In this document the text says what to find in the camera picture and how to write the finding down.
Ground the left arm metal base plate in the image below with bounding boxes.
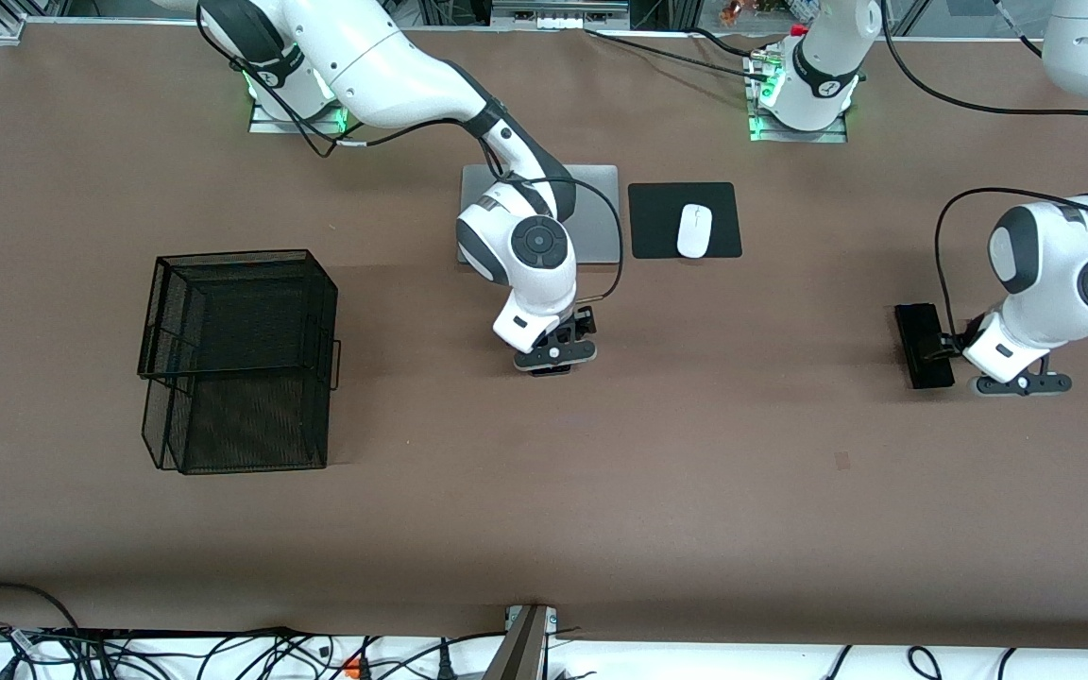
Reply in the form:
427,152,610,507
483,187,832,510
748,47,849,145

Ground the black cable across table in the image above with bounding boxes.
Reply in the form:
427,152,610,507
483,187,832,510
585,28,772,84

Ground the white computer mouse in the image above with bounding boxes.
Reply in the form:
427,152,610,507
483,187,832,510
676,203,714,260

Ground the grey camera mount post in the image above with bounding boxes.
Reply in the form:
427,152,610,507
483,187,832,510
484,604,559,680

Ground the black mouse pad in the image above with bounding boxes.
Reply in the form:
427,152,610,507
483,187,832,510
627,181,744,261

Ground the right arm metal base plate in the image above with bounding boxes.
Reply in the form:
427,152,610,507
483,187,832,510
249,94,349,134

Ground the long black smartphone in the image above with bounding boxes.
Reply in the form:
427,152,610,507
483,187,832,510
892,302,957,391

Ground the black mesh two-tier tray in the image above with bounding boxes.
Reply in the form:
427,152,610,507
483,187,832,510
137,248,343,476

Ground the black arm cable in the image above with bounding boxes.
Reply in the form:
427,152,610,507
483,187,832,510
879,0,1088,343
195,9,625,305

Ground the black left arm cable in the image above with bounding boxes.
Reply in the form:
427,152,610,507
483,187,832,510
879,0,1088,343

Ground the white power strip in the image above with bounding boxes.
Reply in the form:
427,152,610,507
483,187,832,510
492,0,630,31

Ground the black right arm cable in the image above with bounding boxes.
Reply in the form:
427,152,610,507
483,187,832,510
195,9,625,305

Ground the grey closed laptop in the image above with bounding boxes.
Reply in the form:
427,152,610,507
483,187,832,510
456,164,622,265

